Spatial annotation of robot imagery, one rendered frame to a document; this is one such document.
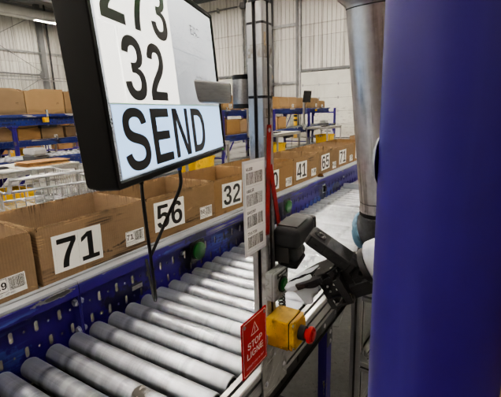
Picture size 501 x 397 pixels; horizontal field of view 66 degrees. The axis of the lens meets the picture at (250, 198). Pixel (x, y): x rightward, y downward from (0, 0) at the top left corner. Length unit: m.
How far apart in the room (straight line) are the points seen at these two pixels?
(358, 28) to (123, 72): 0.45
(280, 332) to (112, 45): 0.68
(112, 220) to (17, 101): 5.03
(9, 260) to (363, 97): 0.93
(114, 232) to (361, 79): 0.89
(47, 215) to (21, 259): 0.38
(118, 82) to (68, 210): 1.08
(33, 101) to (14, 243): 5.27
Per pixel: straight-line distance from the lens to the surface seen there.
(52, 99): 6.49
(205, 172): 2.08
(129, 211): 1.34
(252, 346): 0.88
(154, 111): 0.60
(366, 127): 0.81
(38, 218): 1.50
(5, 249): 1.14
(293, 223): 0.89
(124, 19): 0.57
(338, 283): 0.81
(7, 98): 6.18
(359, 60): 0.80
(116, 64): 0.52
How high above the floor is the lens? 1.34
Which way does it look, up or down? 13 degrees down
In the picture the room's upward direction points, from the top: 2 degrees counter-clockwise
